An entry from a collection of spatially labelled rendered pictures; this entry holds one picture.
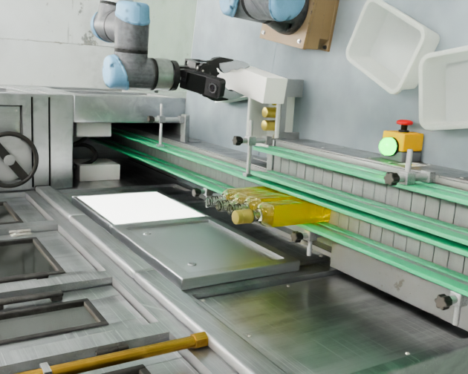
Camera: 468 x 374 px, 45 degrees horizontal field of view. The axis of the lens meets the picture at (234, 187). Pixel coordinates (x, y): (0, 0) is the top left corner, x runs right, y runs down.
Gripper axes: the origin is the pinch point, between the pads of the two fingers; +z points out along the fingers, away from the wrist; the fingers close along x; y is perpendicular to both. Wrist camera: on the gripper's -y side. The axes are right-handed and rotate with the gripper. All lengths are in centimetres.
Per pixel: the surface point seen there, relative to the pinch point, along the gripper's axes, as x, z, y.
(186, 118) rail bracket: 29, 23, 75
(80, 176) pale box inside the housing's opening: 63, -9, 104
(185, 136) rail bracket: 37, 23, 74
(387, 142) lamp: 8.1, 24.1, -29.0
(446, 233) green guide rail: 17, 13, -59
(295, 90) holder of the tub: 5.6, 31.2, 19.0
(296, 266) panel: 43.1, 9.8, -21.6
